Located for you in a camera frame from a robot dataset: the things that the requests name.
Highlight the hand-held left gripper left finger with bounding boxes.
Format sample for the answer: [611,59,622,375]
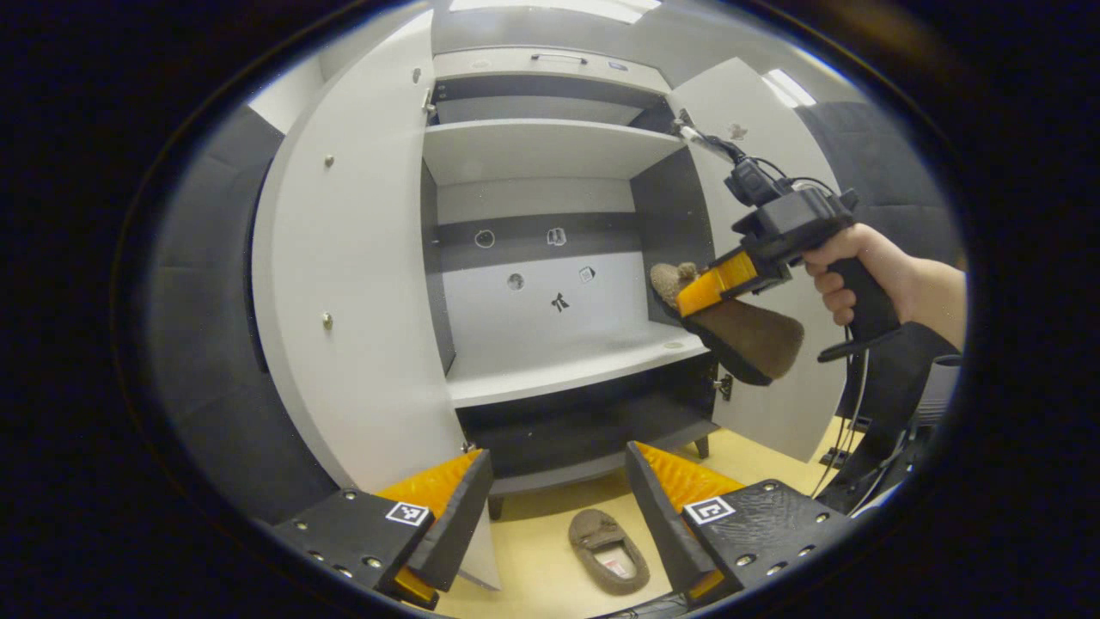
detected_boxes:
[273,449,496,607]

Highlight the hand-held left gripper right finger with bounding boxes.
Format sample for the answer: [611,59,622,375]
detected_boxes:
[625,442,860,608]

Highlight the brown slipper shoe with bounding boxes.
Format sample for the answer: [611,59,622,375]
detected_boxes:
[567,508,651,597]
[649,262,806,388]

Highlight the white cabinet door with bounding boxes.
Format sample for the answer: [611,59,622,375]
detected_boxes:
[252,9,501,591]
[669,57,847,463]

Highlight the white shoe cabinet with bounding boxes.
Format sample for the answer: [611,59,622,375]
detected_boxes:
[419,47,723,521]

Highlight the white cabinet shelf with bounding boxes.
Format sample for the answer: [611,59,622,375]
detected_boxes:
[423,119,686,186]

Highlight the white cabinet drawer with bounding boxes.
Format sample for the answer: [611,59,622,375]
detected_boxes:
[432,47,671,94]

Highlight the ceiling light panel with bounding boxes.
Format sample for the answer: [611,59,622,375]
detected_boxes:
[761,69,817,108]
[447,0,663,25]

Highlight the black backdrop cloth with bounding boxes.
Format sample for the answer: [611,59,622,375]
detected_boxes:
[150,101,963,525]

